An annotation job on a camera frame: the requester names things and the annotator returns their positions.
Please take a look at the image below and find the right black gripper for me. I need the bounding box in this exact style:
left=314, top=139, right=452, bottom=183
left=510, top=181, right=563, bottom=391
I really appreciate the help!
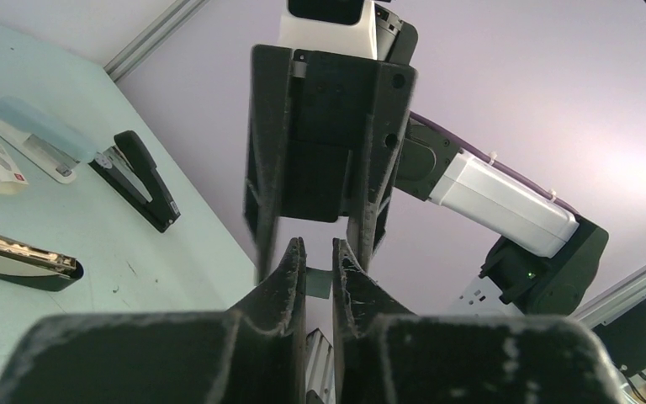
left=243, top=45, right=416, bottom=283

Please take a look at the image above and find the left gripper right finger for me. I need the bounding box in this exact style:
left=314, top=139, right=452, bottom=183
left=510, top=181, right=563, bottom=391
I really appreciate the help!
left=332, top=238, right=625, bottom=403

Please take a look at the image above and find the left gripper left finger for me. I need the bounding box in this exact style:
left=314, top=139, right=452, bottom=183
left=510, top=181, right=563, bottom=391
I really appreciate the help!
left=0, top=237, right=306, bottom=403

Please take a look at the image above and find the light blue stapler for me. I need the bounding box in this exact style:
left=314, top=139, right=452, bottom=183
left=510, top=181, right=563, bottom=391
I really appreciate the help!
left=0, top=96, right=98, bottom=184

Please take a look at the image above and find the beige black long stapler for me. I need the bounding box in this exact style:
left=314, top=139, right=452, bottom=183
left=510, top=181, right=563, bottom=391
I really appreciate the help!
left=0, top=235, right=85, bottom=292

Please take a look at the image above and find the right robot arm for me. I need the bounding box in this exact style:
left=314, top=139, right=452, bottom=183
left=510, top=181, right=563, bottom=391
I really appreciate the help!
left=244, top=24, right=609, bottom=315

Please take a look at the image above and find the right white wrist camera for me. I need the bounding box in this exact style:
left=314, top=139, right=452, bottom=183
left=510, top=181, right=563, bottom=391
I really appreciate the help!
left=275, top=0, right=405, bottom=61

